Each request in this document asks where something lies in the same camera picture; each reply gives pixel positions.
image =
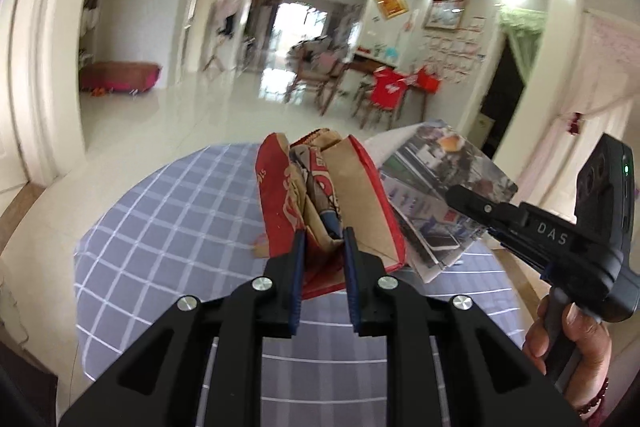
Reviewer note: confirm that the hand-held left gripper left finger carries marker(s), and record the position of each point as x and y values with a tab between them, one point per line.
298	267

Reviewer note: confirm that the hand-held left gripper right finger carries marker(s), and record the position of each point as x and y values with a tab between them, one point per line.
350	267

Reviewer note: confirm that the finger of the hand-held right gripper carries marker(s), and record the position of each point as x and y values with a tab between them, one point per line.
480	207
520	249

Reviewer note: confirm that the red brown paper bag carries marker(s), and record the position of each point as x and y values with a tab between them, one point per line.
280	197

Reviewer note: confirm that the person's right hand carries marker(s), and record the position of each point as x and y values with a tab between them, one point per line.
592	352

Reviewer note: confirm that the red hanging ornament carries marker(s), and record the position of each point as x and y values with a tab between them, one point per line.
576	123

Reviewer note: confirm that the grey checked tablecloth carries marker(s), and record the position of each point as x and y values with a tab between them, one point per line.
175	217

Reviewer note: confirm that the red shirt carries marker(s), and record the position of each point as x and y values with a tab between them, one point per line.
387	89

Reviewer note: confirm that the red chair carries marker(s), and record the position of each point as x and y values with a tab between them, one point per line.
361	99

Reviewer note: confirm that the pink lace door curtain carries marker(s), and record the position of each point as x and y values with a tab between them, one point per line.
600	72

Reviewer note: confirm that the wooden dining table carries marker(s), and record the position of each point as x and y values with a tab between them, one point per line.
360	66

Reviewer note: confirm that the wooden chair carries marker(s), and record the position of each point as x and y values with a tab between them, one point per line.
325	79

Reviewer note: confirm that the green lace valance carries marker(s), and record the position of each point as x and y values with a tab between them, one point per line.
520	21

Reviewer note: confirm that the framed landscape picture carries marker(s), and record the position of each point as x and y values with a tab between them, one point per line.
445	14

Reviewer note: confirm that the gold framed picture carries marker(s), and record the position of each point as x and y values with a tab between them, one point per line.
391	4

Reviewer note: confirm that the pink floor mattress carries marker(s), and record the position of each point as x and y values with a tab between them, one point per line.
120	77

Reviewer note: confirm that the group of wall certificates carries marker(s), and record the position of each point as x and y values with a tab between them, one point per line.
450	52

